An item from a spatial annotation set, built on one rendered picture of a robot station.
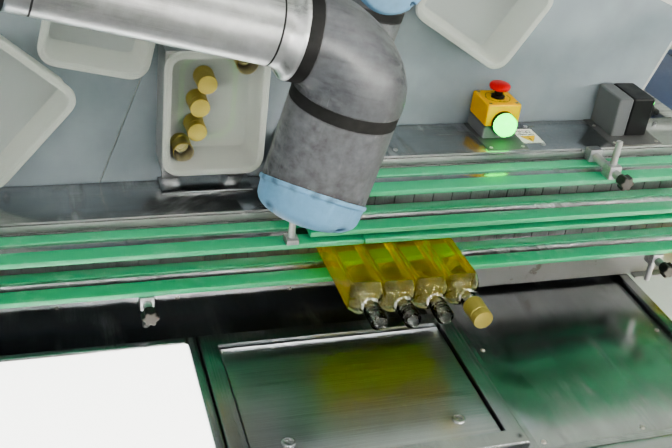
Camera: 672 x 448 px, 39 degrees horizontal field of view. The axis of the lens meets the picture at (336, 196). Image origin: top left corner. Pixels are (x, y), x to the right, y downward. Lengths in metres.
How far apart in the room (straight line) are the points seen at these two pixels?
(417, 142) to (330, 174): 0.81
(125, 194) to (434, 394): 0.63
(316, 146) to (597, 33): 1.07
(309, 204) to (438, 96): 0.88
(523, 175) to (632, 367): 0.41
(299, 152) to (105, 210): 0.74
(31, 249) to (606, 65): 1.13
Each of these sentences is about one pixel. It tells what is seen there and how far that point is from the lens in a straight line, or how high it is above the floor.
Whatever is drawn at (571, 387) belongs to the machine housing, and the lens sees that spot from 1.76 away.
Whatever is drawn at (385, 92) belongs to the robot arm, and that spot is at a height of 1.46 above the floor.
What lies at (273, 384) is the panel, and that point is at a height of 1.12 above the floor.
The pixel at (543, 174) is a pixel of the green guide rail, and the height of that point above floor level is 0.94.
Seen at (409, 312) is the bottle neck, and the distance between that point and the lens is 1.54.
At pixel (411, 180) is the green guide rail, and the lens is 1.65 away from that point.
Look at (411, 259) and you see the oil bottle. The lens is 1.64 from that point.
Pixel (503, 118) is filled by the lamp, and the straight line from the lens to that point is 1.77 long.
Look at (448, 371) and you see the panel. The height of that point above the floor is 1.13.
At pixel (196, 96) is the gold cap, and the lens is 1.61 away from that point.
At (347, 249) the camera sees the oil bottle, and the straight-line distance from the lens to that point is 1.63.
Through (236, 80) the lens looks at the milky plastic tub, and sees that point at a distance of 1.65.
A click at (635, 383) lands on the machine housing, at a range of 1.82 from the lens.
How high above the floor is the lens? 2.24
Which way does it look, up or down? 54 degrees down
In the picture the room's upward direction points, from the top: 150 degrees clockwise
